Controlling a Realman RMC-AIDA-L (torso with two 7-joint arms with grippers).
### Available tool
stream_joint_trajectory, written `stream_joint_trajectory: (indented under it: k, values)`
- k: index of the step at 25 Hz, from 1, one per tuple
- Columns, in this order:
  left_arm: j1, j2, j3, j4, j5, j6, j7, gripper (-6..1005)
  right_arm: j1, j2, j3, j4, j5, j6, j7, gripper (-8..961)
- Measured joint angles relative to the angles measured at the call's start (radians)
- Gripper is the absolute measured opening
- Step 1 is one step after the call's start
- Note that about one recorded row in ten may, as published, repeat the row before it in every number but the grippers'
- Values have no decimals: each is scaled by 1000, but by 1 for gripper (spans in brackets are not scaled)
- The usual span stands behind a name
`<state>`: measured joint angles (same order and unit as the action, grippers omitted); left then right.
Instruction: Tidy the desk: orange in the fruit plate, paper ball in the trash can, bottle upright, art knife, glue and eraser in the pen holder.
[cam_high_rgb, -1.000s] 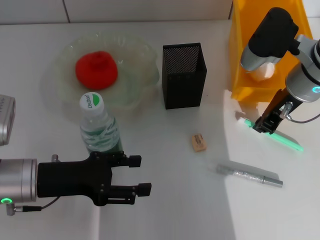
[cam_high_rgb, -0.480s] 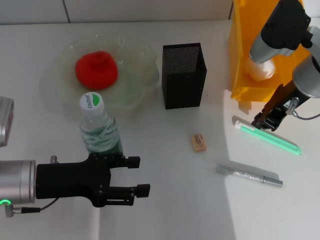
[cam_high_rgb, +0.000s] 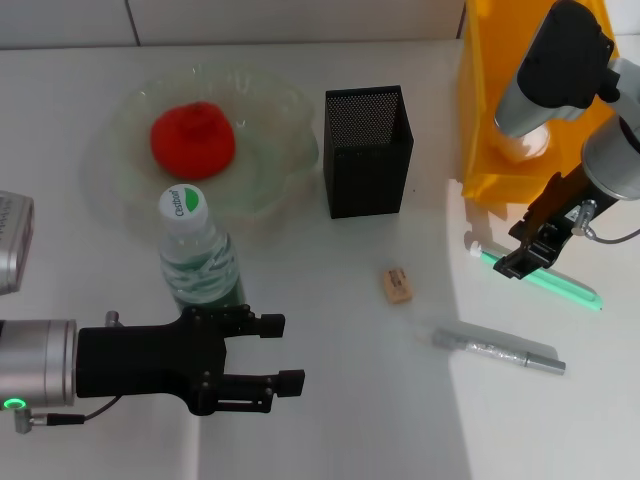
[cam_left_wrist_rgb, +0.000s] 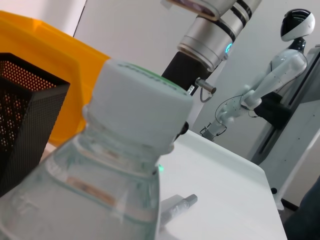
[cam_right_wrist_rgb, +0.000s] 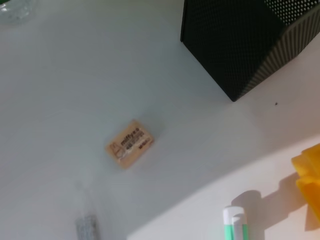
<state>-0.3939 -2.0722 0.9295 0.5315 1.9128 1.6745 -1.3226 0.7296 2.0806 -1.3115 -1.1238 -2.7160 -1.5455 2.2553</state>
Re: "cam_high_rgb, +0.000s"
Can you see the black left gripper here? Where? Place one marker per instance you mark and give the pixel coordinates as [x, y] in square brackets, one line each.
[145, 360]

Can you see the green glass fruit bowl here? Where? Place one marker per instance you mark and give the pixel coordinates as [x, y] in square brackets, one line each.
[270, 165]

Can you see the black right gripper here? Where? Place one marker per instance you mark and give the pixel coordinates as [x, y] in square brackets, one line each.
[565, 210]

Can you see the beige eraser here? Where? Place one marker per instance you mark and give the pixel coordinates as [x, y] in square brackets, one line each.
[397, 286]

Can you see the red-orange fruit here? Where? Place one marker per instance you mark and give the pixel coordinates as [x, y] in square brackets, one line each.
[192, 142]

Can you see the black mesh pen holder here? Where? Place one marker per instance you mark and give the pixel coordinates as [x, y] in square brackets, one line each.
[367, 170]

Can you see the silver pen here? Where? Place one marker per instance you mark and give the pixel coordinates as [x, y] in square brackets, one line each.
[492, 350]

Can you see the clear water bottle green label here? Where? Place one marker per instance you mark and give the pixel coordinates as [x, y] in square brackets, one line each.
[195, 250]

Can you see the yellow plastic storage bin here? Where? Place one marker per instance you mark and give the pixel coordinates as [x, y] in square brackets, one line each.
[480, 125]

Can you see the white paper ball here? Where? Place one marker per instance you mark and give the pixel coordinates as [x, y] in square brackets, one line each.
[530, 145]

